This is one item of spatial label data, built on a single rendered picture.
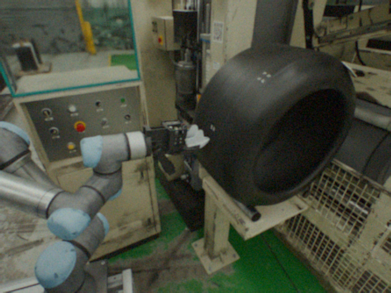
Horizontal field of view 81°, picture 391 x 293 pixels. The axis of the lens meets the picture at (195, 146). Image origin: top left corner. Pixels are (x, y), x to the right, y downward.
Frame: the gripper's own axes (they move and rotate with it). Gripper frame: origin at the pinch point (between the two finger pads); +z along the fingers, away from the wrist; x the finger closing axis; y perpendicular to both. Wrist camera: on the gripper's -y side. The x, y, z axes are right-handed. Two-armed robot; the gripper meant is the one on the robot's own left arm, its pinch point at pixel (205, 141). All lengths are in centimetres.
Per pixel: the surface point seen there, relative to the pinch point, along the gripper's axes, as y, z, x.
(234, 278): -119, 46, 8
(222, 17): 35.3, 19.0, 29.0
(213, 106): 10.2, 4.0, 4.0
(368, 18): 40, 58, -1
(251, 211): -29.5, 20.2, -9.0
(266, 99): 16.8, 11.0, -10.5
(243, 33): 30.7, 27.3, 25.2
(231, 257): -117, 52, 21
